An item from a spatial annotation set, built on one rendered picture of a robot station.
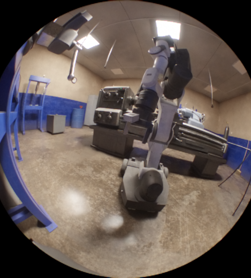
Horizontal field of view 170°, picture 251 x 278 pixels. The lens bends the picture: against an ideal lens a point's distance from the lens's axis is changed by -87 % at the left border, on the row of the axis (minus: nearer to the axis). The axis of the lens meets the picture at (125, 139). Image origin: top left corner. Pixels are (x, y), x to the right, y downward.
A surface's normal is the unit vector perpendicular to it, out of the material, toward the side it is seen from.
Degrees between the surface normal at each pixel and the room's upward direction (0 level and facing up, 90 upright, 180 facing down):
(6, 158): 90
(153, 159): 84
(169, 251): 0
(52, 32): 90
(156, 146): 84
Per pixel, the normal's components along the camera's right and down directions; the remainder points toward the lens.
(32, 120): 0.92, 0.24
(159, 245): 0.18, -0.96
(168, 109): -0.21, 0.34
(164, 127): -0.17, 0.11
